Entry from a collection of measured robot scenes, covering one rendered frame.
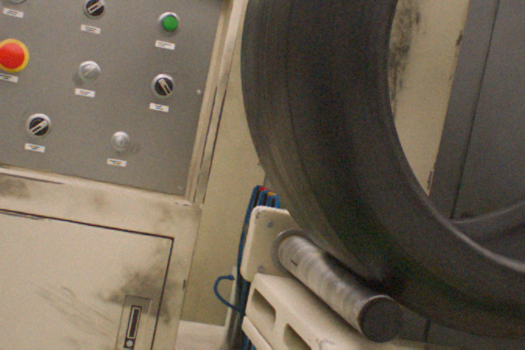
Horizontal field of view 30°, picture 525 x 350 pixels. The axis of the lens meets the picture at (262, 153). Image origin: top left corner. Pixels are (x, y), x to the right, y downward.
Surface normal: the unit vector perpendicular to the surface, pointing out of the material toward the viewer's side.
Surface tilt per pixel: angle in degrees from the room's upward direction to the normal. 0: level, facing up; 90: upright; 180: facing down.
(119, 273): 90
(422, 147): 90
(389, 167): 96
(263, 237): 90
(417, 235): 99
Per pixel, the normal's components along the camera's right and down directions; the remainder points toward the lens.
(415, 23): 0.22, 0.10
